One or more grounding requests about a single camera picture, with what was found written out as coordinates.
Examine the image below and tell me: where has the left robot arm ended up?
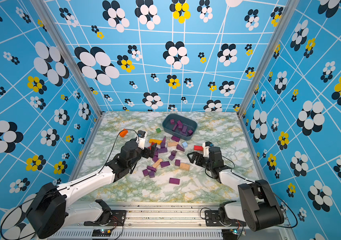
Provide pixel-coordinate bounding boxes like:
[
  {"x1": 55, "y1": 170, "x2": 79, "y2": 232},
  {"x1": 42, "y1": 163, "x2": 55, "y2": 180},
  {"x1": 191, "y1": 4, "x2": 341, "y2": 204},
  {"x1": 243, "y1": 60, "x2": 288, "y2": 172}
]
[{"x1": 26, "y1": 139, "x2": 156, "y2": 239}]

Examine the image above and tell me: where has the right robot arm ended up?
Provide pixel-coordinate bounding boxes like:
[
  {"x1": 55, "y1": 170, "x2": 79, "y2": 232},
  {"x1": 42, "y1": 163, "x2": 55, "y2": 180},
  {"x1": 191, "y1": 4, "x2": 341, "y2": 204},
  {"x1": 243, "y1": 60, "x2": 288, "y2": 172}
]
[{"x1": 187, "y1": 147, "x2": 284, "y2": 232}]

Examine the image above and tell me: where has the purple brick beside bin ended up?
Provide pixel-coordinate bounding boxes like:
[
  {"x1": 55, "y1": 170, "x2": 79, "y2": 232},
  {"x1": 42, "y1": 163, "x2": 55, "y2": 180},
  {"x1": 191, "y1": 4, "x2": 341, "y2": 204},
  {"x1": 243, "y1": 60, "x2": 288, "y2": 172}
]
[{"x1": 171, "y1": 136, "x2": 180, "y2": 142}]

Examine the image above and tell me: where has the dark teal storage bin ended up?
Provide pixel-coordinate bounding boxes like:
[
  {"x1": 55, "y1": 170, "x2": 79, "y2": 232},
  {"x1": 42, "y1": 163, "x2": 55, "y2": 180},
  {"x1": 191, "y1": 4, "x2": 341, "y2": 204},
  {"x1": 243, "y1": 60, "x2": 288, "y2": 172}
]
[{"x1": 162, "y1": 114, "x2": 198, "y2": 141}]

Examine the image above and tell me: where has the red rectangular brick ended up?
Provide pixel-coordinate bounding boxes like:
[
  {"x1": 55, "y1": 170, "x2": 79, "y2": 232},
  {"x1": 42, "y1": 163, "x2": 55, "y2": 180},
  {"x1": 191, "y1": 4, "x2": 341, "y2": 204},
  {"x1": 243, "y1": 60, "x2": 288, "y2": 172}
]
[{"x1": 193, "y1": 146, "x2": 203, "y2": 151}]

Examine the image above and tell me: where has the natural wood large brick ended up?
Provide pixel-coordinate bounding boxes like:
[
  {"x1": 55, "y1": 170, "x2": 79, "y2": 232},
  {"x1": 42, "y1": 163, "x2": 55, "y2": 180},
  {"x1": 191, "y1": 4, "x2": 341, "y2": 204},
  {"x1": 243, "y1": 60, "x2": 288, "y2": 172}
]
[{"x1": 179, "y1": 163, "x2": 190, "y2": 171}]

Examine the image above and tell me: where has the natural wood slanted brick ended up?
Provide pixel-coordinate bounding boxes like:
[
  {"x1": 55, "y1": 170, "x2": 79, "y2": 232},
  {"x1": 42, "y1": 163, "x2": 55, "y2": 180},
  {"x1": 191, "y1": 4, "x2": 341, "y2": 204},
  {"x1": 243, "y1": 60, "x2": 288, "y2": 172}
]
[{"x1": 152, "y1": 159, "x2": 163, "y2": 169}]

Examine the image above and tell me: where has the purple wedge brick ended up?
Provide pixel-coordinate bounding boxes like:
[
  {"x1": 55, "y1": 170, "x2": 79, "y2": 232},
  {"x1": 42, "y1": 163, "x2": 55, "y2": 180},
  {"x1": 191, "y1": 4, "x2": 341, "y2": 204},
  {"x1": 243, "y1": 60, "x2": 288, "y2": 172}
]
[{"x1": 176, "y1": 145, "x2": 185, "y2": 152}]

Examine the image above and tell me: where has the yellow long brick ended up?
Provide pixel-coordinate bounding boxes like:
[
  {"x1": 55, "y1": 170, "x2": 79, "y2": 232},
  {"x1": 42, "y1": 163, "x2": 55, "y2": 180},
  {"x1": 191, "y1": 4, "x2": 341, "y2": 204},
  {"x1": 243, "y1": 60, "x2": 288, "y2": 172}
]
[{"x1": 149, "y1": 139, "x2": 162, "y2": 145}]

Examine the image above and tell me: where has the purple tall triangle brick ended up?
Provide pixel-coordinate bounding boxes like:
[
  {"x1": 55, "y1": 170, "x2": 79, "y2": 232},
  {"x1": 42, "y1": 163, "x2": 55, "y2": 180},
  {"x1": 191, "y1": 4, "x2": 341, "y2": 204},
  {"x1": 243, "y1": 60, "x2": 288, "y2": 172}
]
[{"x1": 160, "y1": 137, "x2": 166, "y2": 149}]

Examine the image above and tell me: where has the purple long brick centre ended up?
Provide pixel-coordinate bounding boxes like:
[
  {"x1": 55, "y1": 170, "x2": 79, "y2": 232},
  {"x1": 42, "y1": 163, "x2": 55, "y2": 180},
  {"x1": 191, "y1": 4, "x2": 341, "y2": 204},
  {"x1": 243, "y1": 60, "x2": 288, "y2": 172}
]
[{"x1": 160, "y1": 162, "x2": 170, "y2": 168}]

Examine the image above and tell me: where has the natural wood printed brick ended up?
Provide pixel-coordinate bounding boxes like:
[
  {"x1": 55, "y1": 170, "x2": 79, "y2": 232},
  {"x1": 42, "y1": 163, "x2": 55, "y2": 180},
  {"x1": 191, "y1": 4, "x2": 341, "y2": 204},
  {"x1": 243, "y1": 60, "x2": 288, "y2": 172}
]
[{"x1": 167, "y1": 142, "x2": 178, "y2": 147}]

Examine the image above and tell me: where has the orange brick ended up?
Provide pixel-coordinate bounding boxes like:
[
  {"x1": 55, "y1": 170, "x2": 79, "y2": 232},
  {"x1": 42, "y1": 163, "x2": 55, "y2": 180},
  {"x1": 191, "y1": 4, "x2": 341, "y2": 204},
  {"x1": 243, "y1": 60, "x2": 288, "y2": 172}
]
[{"x1": 119, "y1": 129, "x2": 128, "y2": 138}]

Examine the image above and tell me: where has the lone purple brick front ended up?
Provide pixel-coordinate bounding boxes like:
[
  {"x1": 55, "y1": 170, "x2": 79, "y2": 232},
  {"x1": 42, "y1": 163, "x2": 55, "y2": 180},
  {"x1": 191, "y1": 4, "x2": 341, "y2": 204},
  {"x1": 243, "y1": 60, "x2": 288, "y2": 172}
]
[{"x1": 169, "y1": 178, "x2": 180, "y2": 185}]

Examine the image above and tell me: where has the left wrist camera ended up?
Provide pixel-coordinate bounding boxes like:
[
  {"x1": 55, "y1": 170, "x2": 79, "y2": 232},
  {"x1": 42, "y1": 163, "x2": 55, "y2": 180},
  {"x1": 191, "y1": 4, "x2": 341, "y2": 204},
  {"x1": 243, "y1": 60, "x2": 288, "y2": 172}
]
[{"x1": 136, "y1": 130, "x2": 146, "y2": 150}]

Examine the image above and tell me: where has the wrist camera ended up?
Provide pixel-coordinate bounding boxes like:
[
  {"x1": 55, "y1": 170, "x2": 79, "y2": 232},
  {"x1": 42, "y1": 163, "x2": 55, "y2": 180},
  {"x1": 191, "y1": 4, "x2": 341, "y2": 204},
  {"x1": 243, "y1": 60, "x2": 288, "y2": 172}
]
[
  {"x1": 136, "y1": 130, "x2": 146, "y2": 150},
  {"x1": 202, "y1": 141, "x2": 214, "y2": 157}
]

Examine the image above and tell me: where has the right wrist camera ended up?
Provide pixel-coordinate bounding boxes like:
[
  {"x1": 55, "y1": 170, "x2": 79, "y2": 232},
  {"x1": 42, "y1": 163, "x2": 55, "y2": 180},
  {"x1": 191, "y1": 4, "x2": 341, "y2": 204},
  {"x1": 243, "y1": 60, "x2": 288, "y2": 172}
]
[{"x1": 202, "y1": 141, "x2": 214, "y2": 157}]

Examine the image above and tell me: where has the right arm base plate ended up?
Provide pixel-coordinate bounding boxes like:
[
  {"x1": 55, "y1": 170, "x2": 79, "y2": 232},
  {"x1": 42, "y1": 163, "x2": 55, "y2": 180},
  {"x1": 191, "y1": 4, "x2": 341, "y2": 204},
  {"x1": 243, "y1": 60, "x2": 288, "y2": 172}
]
[{"x1": 201, "y1": 209, "x2": 246, "y2": 228}]

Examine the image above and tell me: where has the aluminium front rail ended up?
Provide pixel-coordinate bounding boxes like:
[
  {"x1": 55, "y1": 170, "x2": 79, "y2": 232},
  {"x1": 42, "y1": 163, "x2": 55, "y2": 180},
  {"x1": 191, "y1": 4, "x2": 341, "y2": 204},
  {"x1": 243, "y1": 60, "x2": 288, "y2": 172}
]
[{"x1": 35, "y1": 202, "x2": 297, "y2": 240}]

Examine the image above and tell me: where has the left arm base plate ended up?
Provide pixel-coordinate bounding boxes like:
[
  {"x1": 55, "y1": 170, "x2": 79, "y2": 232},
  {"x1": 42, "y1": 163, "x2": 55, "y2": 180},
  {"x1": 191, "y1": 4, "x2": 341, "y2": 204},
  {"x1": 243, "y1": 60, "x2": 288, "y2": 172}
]
[{"x1": 84, "y1": 210, "x2": 127, "y2": 227}]

